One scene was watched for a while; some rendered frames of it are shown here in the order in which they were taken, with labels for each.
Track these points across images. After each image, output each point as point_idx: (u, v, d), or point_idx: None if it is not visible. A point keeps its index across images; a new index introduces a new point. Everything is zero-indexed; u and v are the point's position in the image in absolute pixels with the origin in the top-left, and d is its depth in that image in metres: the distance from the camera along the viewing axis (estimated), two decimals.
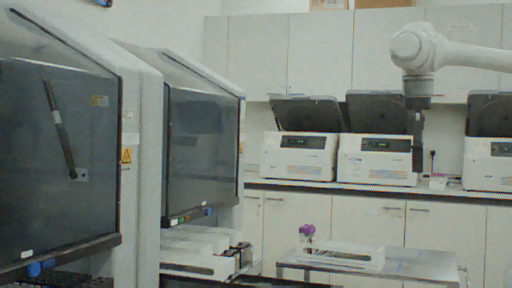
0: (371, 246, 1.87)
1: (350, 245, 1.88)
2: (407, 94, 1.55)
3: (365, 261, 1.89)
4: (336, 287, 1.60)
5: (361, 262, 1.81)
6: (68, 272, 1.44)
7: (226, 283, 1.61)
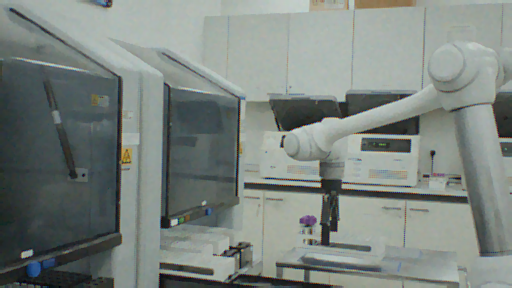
0: (371, 236, 1.87)
1: (350, 235, 1.88)
2: (321, 177, 1.88)
3: (365, 251, 1.89)
4: (336, 287, 1.60)
5: (361, 252, 1.81)
6: (68, 272, 1.44)
7: (226, 283, 1.61)
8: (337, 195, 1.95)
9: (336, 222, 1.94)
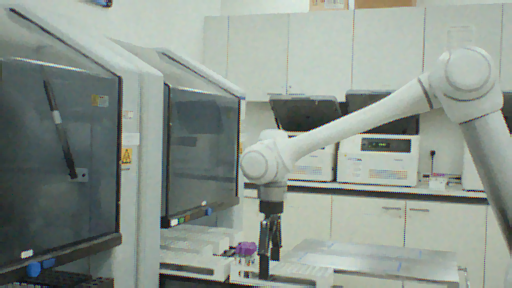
0: (317, 268, 1.61)
1: (293, 267, 1.61)
2: (259, 198, 1.60)
3: (310, 285, 1.63)
4: (336, 287, 1.60)
5: None
6: (68, 272, 1.44)
7: (226, 283, 1.61)
8: (279, 218, 1.67)
9: (278, 250, 1.67)
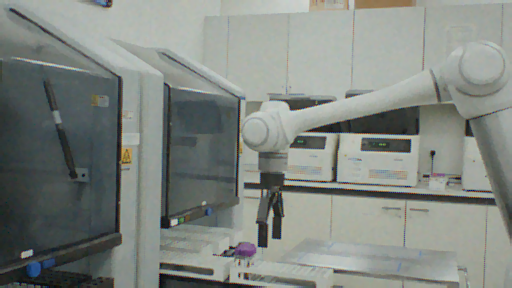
0: (317, 269, 1.61)
1: (293, 268, 1.61)
2: (260, 170, 1.60)
3: (310, 286, 1.63)
4: (335, 287, 1.60)
5: None
6: (68, 272, 1.44)
7: (226, 283, 1.61)
8: (280, 190, 1.67)
9: (280, 219, 1.68)
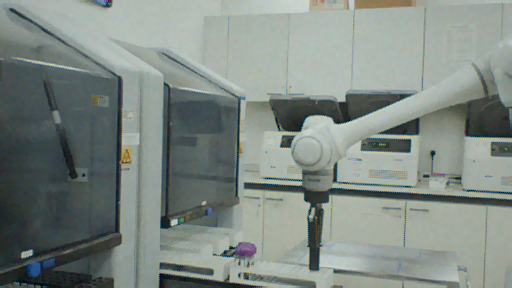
0: None
1: (293, 268, 1.61)
2: None
3: (310, 286, 1.63)
4: (335, 287, 1.60)
5: None
6: (68, 272, 1.44)
7: (226, 283, 1.61)
8: (308, 216, 1.53)
9: (311, 247, 1.58)
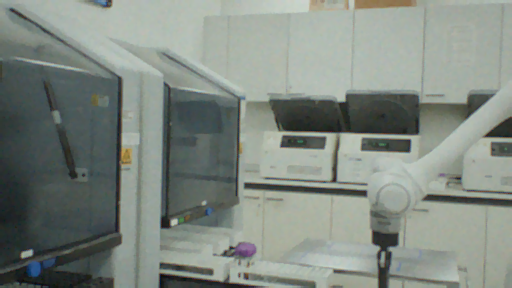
0: (317, 269, 1.61)
1: (293, 268, 1.61)
2: None
3: (310, 286, 1.63)
4: (335, 287, 1.60)
5: None
6: (68, 272, 1.44)
7: (226, 283, 1.61)
8: (378, 261, 1.47)
9: None
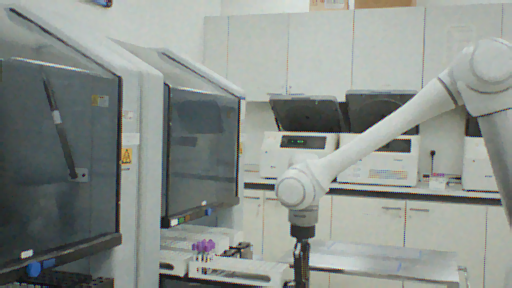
0: (273, 264, 1.65)
1: (250, 263, 1.66)
2: None
3: (267, 281, 1.67)
4: (291, 281, 1.64)
5: (260, 283, 1.59)
6: (68, 272, 1.44)
7: (185, 278, 1.66)
8: (294, 252, 1.55)
9: (297, 281, 1.60)
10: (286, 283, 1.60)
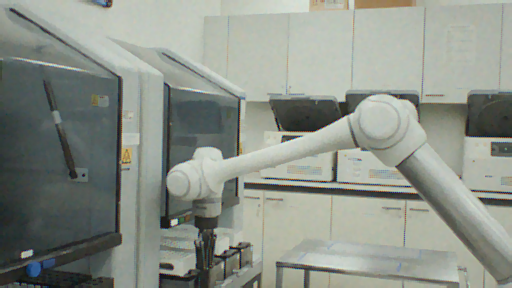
0: (181, 253, 1.76)
1: (159, 252, 1.76)
2: None
3: None
4: (197, 269, 1.75)
5: (164, 271, 1.69)
6: (68, 272, 1.44)
7: None
8: (196, 241, 1.65)
9: None
10: (190, 271, 1.71)
